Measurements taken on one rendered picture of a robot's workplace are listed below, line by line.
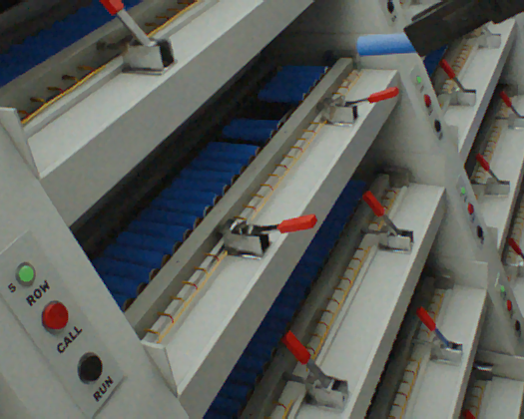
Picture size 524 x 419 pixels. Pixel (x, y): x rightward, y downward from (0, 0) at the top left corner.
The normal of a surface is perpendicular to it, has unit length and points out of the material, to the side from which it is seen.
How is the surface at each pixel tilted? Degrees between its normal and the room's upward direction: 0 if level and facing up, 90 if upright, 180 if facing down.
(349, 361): 19
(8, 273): 90
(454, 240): 90
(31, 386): 90
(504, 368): 90
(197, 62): 109
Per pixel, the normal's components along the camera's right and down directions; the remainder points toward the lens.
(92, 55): 0.90, 0.10
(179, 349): -0.14, -0.85
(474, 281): -0.40, 0.51
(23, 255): 0.81, -0.18
